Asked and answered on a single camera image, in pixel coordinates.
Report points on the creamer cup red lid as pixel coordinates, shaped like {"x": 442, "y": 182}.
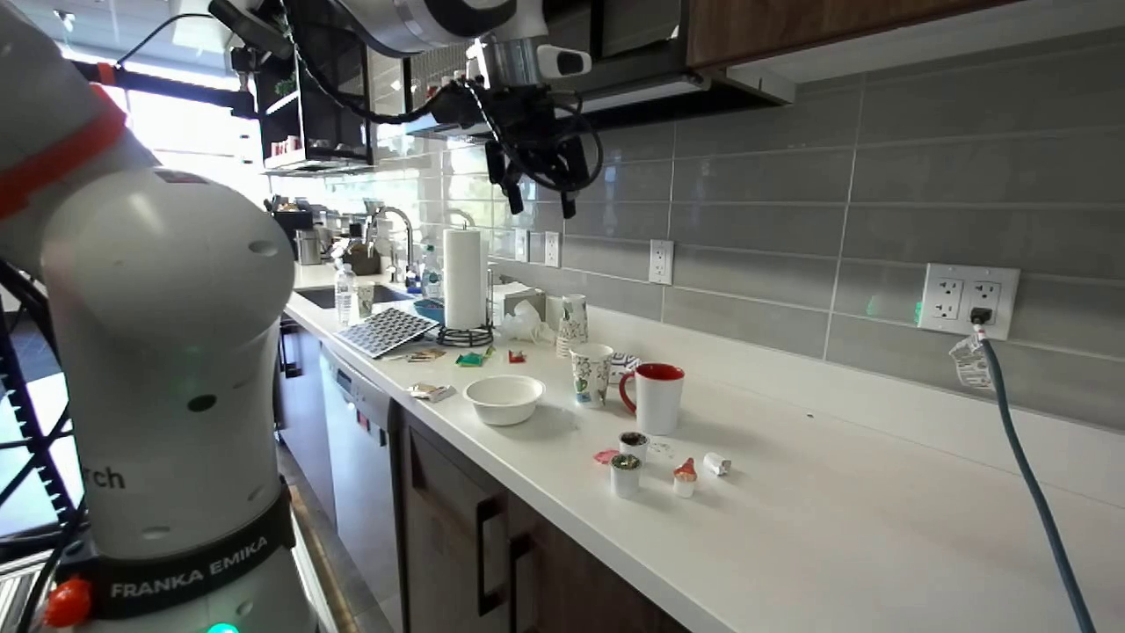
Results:
{"x": 686, "y": 474}

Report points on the black open shelf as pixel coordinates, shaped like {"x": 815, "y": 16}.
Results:
{"x": 336, "y": 83}

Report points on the stainless dishwasher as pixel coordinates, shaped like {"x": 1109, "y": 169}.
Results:
{"x": 364, "y": 467}

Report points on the white single wall plate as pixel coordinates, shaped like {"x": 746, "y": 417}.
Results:
{"x": 663, "y": 261}

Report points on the clear packet brown contents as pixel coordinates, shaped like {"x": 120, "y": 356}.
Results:
{"x": 429, "y": 392}

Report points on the wooden base cabinet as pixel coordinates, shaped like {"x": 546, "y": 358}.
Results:
{"x": 457, "y": 529}

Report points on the wooden wall cabinet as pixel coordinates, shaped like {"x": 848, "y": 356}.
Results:
{"x": 819, "y": 23}

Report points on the red foil lid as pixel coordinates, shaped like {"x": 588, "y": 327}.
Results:
{"x": 603, "y": 457}

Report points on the white mug red inside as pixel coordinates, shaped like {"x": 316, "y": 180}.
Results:
{"x": 657, "y": 405}

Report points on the grey dish drying mat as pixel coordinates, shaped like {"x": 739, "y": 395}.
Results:
{"x": 385, "y": 332}

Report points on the green tea packet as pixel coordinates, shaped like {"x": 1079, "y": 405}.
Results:
{"x": 467, "y": 358}

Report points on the chrome kitchen faucet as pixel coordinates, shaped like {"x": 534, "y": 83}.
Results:
{"x": 406, "y": 232}

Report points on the clear plastic bottle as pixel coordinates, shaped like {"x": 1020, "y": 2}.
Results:
{"x": 342, "y": 287}

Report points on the crumpled clear plastic bag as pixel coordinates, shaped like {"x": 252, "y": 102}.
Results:
{"x": 515, "y": 309}

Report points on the blue plate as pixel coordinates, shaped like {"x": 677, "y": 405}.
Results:
{"x": 426, "y": 309}

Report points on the dark top coffee pod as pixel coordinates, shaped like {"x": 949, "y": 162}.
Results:
{"x": 635, "y": 443}
{"x": 628, "y": 474}

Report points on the white double wall outlet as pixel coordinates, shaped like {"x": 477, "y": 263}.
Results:
{"x": 552, "y": 246}

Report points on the black coffee machine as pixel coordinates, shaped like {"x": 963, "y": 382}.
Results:
{"x": 301, "y": 230}

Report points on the white ceramic bowl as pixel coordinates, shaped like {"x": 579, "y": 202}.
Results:
{"x": 505, "y": 399}

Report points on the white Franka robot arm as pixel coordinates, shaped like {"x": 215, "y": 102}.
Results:
{"x": 163, "y": 351}

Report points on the floral paper cup green print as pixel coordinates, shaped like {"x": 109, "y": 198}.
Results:
{"x": 568, "y": 317}

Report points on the white outlet with plug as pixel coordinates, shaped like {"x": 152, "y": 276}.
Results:
{"x": 949, "y": 294}

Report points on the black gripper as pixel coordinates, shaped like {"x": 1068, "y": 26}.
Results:
{"x": 533, "y": 128}

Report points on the white wall switch plate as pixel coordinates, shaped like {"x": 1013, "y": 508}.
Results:
{"x": 534, "y": 246}

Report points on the red tea packet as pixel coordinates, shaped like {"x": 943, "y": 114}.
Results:
{"x": 515, "y": 356}

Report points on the brown paper packet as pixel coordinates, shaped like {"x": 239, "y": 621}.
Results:
{"x": 424, "y": 351}

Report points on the black plug white tag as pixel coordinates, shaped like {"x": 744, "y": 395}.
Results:
{"x": 971, "y": 351}

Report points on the white paper towel roll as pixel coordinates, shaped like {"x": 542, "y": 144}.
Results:
{"x": 464, "y": 283}

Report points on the small white creamer cup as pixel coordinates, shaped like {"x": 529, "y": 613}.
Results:
{"x": 716, "y": 465}

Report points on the floral paper cup white rim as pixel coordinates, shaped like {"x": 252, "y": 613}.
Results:
{"x": 592, "y": 377}

